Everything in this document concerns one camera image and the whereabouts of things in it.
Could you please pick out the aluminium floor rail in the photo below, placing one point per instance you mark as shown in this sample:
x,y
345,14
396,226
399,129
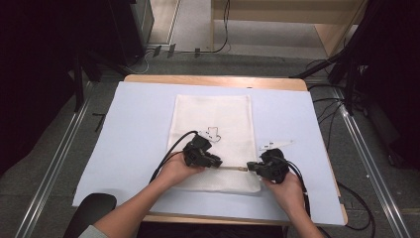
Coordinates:
x,y
373,172
52,172

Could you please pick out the wooden table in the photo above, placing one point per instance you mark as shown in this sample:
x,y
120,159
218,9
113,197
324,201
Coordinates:
x,y
214,81

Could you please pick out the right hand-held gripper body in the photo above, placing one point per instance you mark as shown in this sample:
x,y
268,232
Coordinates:
x,y
275,167

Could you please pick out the person's left hand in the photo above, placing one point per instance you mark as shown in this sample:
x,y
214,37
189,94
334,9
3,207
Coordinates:
x,y
175,170

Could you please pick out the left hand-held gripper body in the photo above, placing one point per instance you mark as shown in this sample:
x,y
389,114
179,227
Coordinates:
x,y
196,150

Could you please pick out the person's right hand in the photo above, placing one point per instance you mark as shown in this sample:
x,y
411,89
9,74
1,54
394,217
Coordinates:
x,y
289,195

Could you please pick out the light wooden shelf unit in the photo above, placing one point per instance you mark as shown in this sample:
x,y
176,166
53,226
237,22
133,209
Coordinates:
x,y
280,15

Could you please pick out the white mesh laundry bag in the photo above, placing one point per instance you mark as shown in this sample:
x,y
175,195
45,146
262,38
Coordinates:
x,y
214,112

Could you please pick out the black tripod stand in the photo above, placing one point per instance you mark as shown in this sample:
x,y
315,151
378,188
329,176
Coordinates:
x,y
79,82

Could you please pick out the black stand with curtain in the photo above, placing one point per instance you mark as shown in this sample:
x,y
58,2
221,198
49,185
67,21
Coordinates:
x,y
350,59

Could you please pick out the black cabinet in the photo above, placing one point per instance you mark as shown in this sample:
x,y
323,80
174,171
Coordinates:
x,y
132,29

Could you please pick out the light blue table mat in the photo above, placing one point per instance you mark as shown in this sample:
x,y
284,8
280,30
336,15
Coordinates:
x,y
132,132

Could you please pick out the white paper tag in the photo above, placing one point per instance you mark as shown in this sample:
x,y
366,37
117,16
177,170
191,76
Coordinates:
x,y
275,144

